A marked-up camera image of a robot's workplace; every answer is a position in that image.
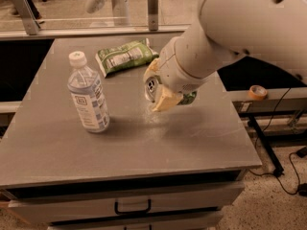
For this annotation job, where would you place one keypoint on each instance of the green chip bag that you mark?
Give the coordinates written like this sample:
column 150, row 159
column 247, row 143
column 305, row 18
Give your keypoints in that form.
column 126, row 56

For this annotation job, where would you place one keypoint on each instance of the left metal railing post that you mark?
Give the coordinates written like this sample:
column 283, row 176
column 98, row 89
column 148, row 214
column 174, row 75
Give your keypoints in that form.
column 30, row 24

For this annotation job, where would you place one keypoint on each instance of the metal railing post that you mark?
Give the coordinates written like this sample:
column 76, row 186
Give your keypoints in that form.
column 153, row 15
column 30, row 24

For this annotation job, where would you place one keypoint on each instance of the clear plastic water bottle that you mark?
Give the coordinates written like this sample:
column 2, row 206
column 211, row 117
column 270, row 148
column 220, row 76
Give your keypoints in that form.
column 86, row 89

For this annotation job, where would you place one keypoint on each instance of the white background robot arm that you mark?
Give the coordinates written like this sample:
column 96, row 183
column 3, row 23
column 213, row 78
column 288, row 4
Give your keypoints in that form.
column 119, row 13

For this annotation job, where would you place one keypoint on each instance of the green soda can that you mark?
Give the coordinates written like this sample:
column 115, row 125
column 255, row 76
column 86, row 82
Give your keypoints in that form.
column 151, row 86

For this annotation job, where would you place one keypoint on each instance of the black metal table leg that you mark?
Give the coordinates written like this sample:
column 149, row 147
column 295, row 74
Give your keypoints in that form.
column 278, row 169

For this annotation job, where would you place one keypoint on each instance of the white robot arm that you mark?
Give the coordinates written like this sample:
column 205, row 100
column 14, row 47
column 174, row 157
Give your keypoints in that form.
column 274, row 31

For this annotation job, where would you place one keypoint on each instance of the lower grey drawer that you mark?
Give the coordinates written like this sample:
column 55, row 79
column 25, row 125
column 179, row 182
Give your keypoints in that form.
column 183, row 221

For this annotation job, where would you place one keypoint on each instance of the middle metal railing post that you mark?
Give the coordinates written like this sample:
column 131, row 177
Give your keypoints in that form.
column 153, row 15

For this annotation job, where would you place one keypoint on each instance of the roll of orange tape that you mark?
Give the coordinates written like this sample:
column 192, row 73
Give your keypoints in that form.
column 258, row 92

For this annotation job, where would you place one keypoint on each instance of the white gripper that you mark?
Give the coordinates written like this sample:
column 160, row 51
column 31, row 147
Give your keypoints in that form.
column 172, row 68

